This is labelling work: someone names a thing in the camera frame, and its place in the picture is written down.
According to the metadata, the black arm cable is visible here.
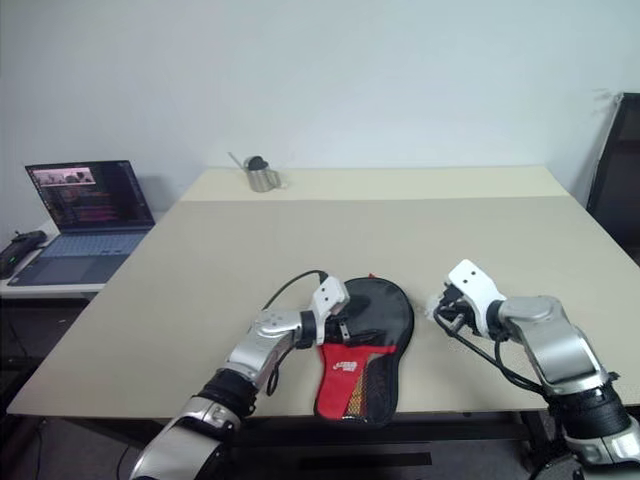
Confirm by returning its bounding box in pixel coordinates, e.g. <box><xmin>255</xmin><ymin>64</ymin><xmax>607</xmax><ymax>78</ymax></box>
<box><xmin>260</xmin><ymin>269</ymin><xmax>330</xmax><ymax>397</ymax></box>
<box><xmin>433</xmin><ymin>308</ymin><xmax>621</xmax><ymax>401</ymax></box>

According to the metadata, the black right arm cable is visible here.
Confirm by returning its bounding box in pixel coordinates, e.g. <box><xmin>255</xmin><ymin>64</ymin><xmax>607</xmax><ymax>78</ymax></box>
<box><xmin>433</xmin><ymin>308</ymin><xmax>621</xmax><ymax>401</ymax></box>

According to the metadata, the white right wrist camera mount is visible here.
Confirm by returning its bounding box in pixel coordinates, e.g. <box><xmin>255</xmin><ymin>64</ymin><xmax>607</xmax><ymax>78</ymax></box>
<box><xmin>446</xmin><ymin>258</ymin><xmax>507</xmax><ymax>337</ymax></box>

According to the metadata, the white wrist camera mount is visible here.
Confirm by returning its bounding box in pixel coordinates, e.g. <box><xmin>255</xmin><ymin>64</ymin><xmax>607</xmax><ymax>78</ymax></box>
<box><xmin>311</xmin><ymin>278</ymin><xmax>350</xmax><ymax>322</ymax></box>
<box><xmin>446</xmin><ymin>258</ymin><xmax>507</xmax><ymax>337</ymax></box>

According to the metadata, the black table underframe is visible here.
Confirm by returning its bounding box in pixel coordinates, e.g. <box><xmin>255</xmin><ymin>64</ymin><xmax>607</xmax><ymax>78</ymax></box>
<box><xmin>44</xmin><ymin>410</ymin><xmax>559</xmax><ymax>471</ymax></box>

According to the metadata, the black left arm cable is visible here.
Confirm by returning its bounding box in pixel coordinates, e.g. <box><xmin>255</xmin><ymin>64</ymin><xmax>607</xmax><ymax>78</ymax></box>
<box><xmin>260</xmin><ymin>269</ymin><xmax>330</xmax><ymax>397</ymax></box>

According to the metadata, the black and red paddle case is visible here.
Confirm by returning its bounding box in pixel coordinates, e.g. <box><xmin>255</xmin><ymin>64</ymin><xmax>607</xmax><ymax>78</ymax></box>
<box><xmin>313</xmin><ymin>273</ymin><xmax>417</xmax><ymax>430</ymax></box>

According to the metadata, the steel mug with spoon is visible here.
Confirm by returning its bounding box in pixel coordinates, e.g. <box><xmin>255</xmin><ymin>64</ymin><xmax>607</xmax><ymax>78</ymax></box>
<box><xmin>228</xmin><ymin>151</ymin><xmax>289</xmax><ymax>194</ymax></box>

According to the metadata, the black chair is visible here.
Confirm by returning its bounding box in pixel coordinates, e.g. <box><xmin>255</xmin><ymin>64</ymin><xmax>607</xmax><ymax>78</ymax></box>
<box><xmin>585</xmin><ymin>91</ymin><xmax>640</xmax><ymax>267</ymax></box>

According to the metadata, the open blue-grey laptop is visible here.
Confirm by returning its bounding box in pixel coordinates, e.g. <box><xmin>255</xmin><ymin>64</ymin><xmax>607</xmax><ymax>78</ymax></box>
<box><xmin>7</xmin><ymin>159</ymin><xmax>157</xmax><ymax>287</ymax></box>

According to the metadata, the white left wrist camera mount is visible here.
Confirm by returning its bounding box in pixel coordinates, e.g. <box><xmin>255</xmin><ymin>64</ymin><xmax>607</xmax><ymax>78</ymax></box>
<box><xmin>311</xmin><ymin>278</ymin><xmax>350</xmax><ymax>322</ymax></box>

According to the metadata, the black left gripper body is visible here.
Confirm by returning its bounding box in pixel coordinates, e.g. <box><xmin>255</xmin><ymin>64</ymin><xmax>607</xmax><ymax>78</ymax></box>
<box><xmin>323</xmin><ymin>313</ymin><xmax>354</xmax><ymax>347</ymax></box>

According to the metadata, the white side table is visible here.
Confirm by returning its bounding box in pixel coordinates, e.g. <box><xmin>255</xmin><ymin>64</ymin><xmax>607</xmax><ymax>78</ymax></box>
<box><xmin>0</xmin><ymin>218</ymin><xmax>167</xmax><ymax>300</ymax></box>

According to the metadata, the black handheld controller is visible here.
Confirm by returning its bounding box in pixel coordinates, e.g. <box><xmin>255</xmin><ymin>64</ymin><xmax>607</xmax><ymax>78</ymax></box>
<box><xmin>0</xmin><ymin>230</ymin><xmax>49</xmax><ymax>280</ymax></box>

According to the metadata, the dark rounded shape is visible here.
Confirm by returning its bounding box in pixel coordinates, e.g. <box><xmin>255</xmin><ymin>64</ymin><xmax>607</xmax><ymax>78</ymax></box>
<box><xmin>528</xmin><ymin>455</ymin><xmax>585</xmax><ymax>480</ymax></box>

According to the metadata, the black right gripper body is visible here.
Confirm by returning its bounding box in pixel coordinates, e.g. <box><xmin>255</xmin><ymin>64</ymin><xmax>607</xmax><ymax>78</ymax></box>
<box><xmin>439</xmin><ymin>281</ymin><xmax>477</xmax><ymax>334</ymax></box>

